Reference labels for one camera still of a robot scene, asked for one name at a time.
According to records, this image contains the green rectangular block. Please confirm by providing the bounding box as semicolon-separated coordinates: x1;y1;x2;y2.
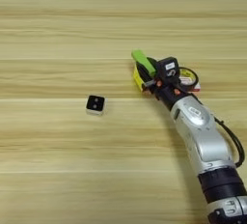
130;49;158;78

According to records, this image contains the small black and white cube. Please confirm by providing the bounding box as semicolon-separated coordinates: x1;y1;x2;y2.
85;95;106;117

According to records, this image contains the multicoloured puzzle cube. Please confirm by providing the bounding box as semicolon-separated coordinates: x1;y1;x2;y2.
132;63;147;93

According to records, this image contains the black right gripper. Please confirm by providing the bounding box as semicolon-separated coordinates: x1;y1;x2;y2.
135;56;194;111

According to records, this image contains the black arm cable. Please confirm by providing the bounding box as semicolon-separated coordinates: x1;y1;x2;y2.
213;116;246;169

